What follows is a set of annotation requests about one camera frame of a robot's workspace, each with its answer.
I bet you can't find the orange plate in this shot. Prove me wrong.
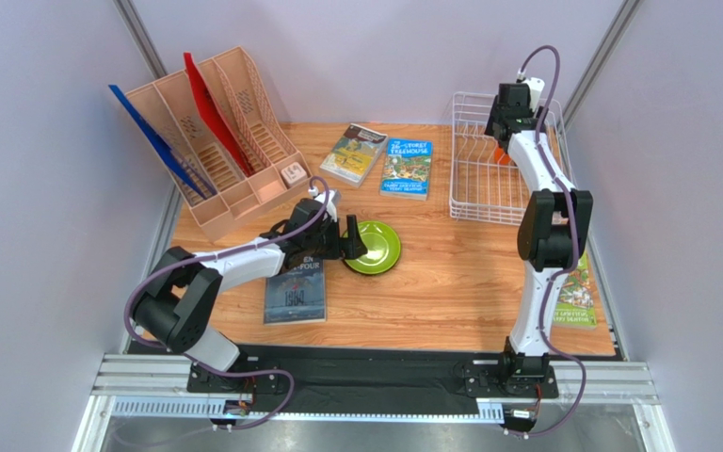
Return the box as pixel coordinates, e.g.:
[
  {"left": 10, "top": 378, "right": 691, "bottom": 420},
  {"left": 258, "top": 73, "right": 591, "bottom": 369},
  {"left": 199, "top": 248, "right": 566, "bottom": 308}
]
[{"left": 492, "top": 145, "right": 512, "bottom": 166}]

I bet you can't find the Nineteen Eighty-Four book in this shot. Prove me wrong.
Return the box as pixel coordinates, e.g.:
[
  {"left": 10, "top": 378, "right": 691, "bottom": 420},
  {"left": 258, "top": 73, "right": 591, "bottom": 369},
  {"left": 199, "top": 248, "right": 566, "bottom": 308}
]
[{"left": 263, "top": 257, "right": 328, "bottom": 326}]

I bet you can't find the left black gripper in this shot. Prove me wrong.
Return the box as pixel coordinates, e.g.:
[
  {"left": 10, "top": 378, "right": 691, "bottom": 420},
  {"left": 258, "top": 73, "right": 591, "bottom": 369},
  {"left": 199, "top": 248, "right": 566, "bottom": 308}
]
[{"left": 304, "top": 215, "right": 367, "bottom": 260}]

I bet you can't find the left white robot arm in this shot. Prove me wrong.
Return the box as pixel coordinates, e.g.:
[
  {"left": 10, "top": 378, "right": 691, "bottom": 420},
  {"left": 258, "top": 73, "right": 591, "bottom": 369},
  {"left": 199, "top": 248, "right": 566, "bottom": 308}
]
[{"left": 123, "top": 190, "right": 368, "bottom": 374}]

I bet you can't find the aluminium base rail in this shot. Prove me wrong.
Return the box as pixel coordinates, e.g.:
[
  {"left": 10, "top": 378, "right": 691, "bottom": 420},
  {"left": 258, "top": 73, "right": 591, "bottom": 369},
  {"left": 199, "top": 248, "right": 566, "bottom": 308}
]
[{"left": 75, "top": 346, "right": 674, "bottom": 451}]

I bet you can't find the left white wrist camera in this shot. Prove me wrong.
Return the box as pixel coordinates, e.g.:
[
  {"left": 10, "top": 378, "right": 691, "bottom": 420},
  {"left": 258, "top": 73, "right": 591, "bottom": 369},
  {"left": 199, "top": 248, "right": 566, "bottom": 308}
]
[{"left": 313, "top": 189, "right": 342, "bottom": 221}]

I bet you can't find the black base mat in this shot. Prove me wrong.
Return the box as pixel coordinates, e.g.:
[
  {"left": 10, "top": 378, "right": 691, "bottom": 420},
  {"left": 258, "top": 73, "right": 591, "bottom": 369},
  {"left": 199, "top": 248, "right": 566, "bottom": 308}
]
[{"left": 126, "top": 341, "right": 626, "bottom": 415}]

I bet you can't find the small white cube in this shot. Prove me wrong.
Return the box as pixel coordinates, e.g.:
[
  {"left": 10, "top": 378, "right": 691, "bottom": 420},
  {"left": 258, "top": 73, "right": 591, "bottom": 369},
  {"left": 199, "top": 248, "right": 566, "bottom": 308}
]
[{"left": 280, "top": 162, "right": 310, "bottom": 188}]

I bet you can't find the white wire dish rack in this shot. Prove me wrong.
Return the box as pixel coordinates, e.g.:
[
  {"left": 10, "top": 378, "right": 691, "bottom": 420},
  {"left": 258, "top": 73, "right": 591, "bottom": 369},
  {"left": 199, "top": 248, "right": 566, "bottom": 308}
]
[{"left": 449, "top": 91, "right": 572, "bottom": 227}]

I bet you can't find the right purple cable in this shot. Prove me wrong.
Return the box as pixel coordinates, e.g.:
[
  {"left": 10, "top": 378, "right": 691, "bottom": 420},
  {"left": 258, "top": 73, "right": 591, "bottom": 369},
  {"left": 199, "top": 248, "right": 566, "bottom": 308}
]
[{"left": 502, "top": 44, "right": 588, "bottom": 439}]

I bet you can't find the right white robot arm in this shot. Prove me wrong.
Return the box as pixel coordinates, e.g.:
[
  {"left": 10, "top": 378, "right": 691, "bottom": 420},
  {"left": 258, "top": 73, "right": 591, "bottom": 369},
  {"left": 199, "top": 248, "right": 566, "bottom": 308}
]
[{"left": 485, "top": 77, "right": 593, "bottom": 382}]

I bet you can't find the red folder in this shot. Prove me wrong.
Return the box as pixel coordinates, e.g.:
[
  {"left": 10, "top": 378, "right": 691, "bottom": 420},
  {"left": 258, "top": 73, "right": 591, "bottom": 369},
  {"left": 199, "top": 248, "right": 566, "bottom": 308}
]
[{"left": 183, "top": 52, "right": 253, "bottom": 176}]

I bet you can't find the blue folder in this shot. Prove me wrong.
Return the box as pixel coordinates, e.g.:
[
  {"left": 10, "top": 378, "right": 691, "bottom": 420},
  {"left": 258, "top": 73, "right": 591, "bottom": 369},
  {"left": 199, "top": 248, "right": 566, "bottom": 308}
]
[{"left": 108, "top": 84, "right": 217, "bottom": 199}]

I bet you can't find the green plate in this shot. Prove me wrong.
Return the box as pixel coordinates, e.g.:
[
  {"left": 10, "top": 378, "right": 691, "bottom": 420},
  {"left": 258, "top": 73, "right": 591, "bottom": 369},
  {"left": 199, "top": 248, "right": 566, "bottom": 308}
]
[{"left": 344, "top": 220, "right": 402, "bottom": 276}]

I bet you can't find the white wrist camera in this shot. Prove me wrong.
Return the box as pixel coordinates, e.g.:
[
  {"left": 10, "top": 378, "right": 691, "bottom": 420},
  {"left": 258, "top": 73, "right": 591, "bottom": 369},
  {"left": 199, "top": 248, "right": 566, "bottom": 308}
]
[
  {"left": 517, "top": 76, "right": 545, "bottom": 111},
  {"left": 313, "top": 189, "right": 342, "bottom": 221}
]

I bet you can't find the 26-Storey Treehouse blue book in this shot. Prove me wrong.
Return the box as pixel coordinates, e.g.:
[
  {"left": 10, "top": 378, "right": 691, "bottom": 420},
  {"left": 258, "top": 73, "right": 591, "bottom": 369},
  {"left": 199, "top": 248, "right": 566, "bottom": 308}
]
[{"left": 379, "top": 138, "right": 433, "bottom": 201}]

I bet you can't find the yellow grey illustrated book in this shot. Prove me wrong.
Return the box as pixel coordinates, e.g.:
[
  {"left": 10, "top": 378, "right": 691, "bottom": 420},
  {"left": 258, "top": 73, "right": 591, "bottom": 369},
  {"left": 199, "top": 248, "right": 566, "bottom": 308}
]
[{"left": 319, "top": 123, "right": 389, "bottom": 188}]

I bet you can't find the beige plastic file organizer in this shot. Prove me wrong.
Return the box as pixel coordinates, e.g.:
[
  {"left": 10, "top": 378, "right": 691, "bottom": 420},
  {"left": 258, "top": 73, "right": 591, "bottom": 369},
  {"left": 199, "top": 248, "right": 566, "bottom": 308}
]
[{"left": 121, "top": 46, "right": 313, "bottom": 241}]

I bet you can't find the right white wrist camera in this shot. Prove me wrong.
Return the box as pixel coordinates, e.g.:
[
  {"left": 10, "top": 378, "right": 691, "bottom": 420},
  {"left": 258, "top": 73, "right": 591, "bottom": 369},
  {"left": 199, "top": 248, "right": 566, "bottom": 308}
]
[{"left": 517, "top": 76, "right": 545, "bottom": 111}]

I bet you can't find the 65-Storey Treehouse green book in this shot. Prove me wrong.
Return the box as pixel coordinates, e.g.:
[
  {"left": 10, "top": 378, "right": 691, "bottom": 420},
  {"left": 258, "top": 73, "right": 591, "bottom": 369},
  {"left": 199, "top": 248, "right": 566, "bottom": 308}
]
[{"left": 554, "top": 253, "right": 597, "bottom": 330}]

